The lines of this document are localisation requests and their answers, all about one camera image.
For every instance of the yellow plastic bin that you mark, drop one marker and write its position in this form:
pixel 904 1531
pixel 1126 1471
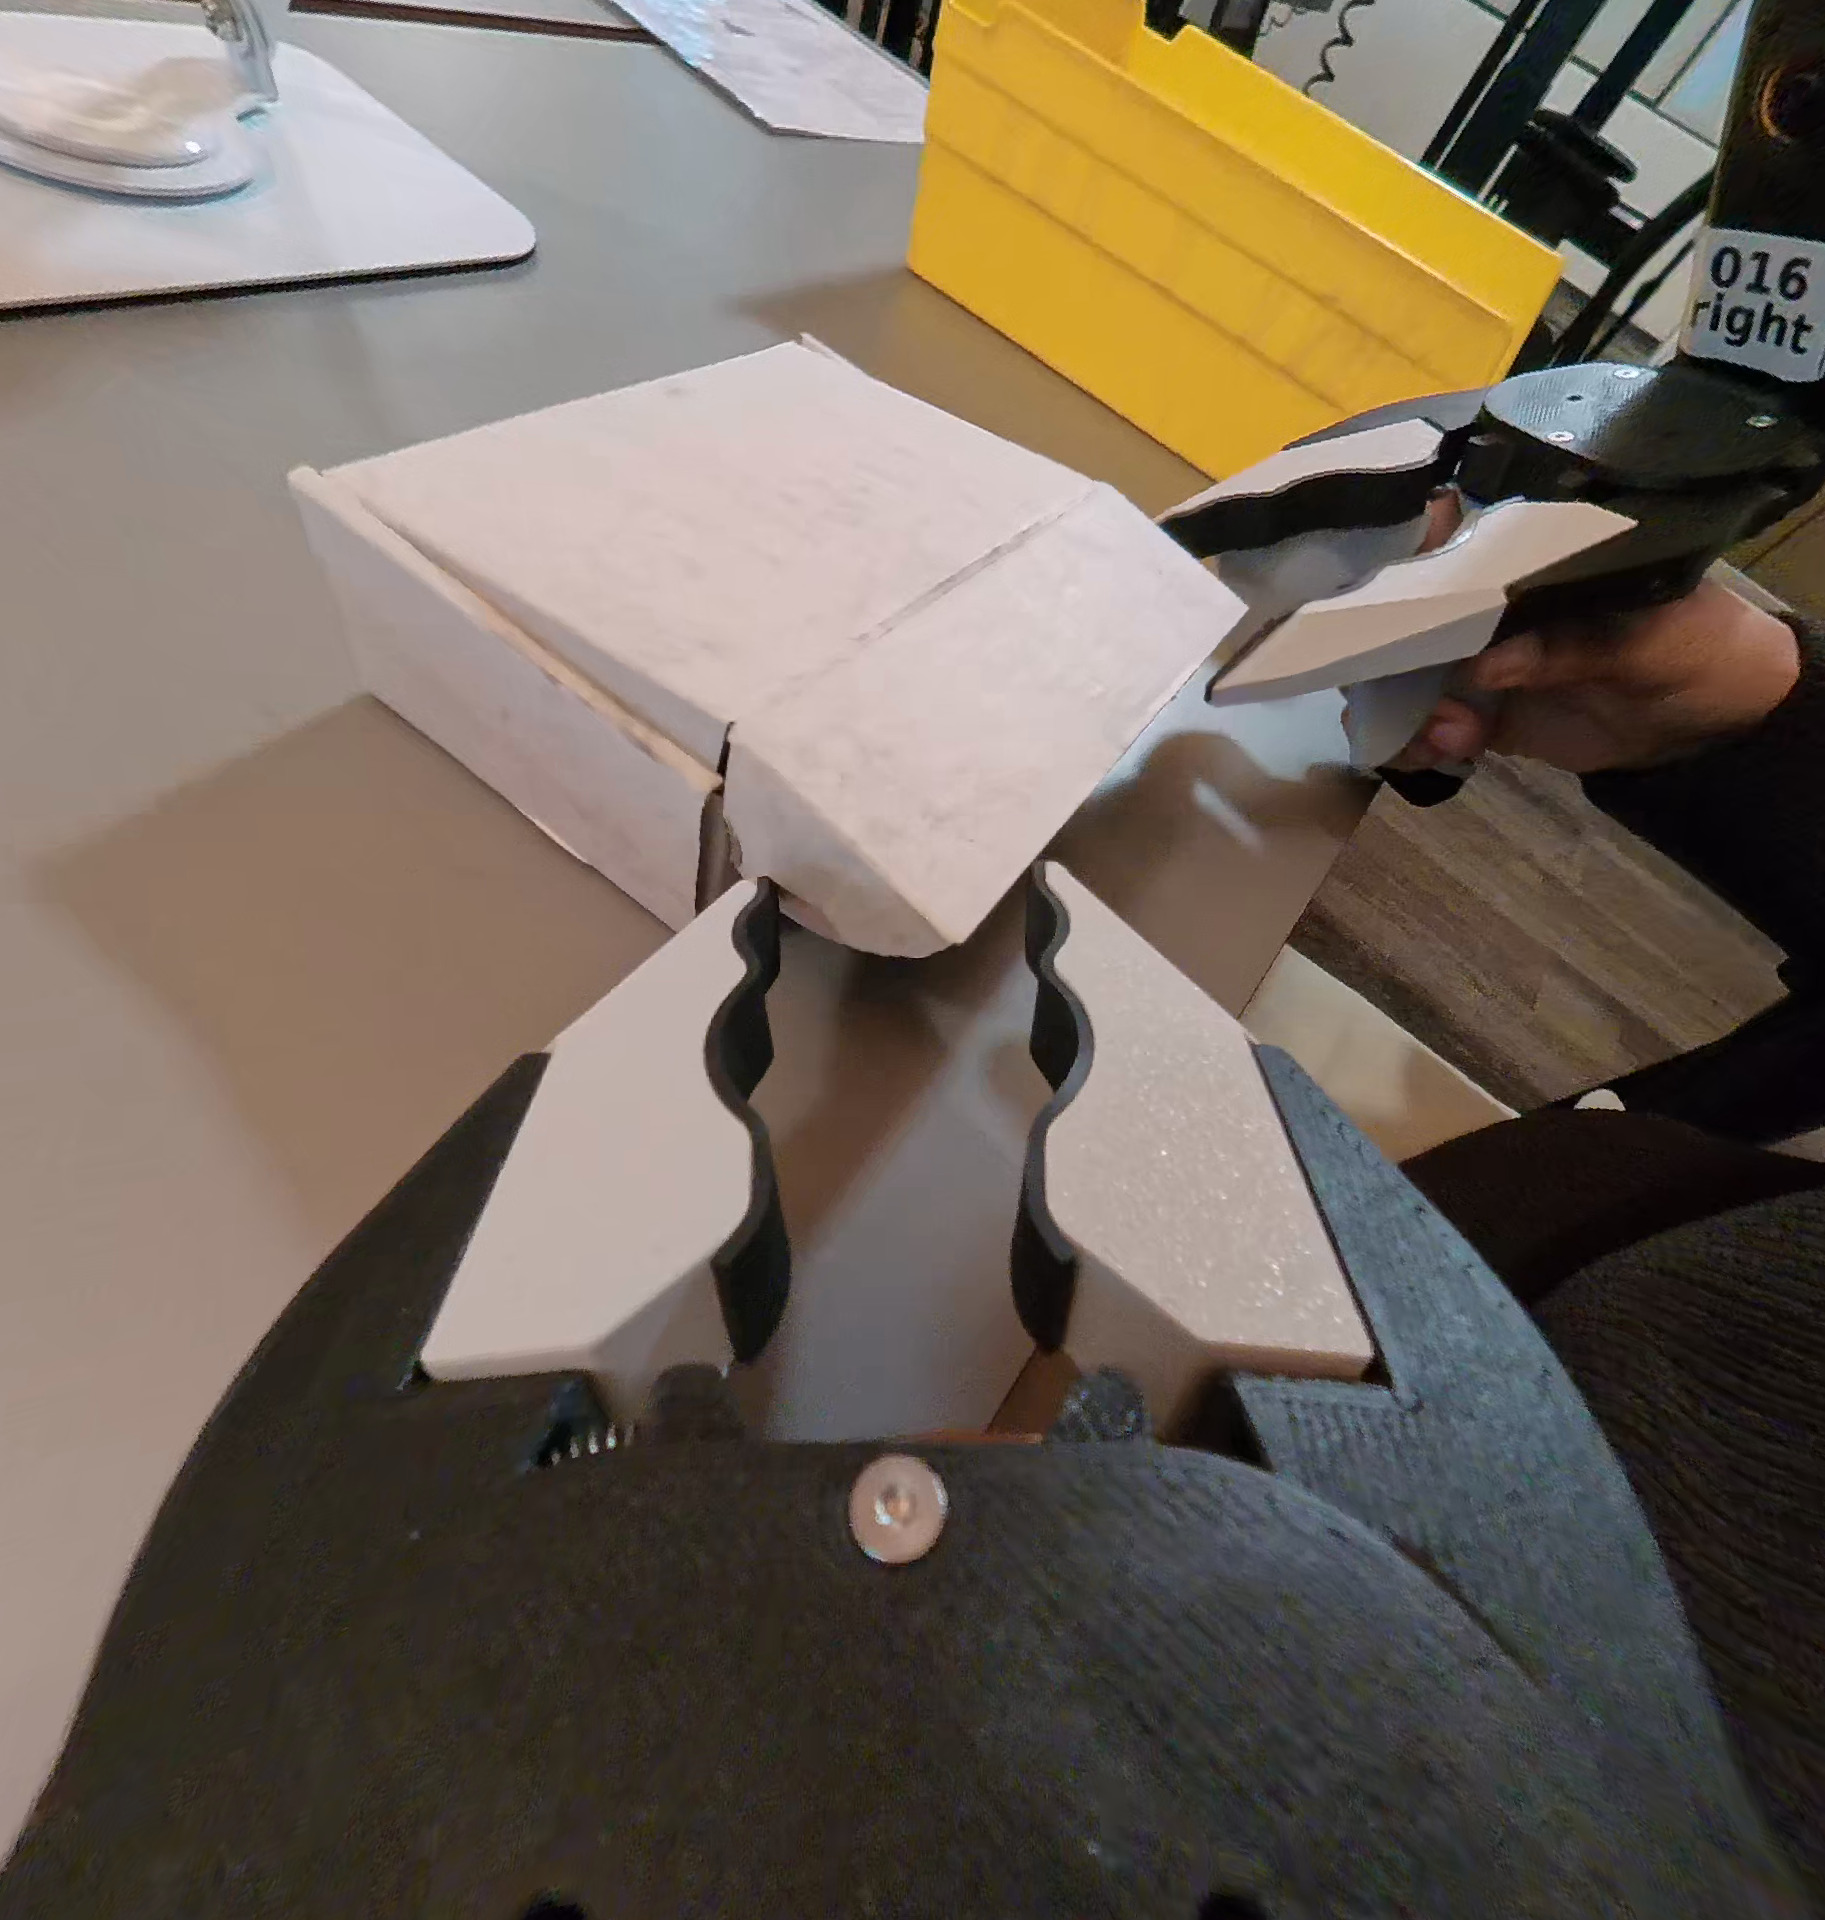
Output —
pixel 1227 257

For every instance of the person's black sweater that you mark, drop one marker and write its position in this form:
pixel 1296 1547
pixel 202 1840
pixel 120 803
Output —
pixel 1720 1425

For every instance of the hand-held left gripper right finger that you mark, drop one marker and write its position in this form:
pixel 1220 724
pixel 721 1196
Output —
pixel 1213 1184

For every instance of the blue white paper sheet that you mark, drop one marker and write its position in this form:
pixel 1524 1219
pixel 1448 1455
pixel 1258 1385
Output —
pixel 809 68

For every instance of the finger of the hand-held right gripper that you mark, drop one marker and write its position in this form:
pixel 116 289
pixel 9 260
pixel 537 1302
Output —
pixel 1332 478
pixel 1407 615

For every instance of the white cardboard mailer box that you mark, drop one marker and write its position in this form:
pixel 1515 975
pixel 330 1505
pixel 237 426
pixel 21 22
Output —
pixel 729 522

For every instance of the grey desk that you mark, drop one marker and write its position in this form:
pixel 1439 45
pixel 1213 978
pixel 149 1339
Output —
pixel 177 900

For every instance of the person's right hand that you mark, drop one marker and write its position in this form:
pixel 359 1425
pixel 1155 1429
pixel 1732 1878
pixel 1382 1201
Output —
pixel 1647 675

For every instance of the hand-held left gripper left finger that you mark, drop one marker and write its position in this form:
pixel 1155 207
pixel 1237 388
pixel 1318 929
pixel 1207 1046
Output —
pixel 598 1184

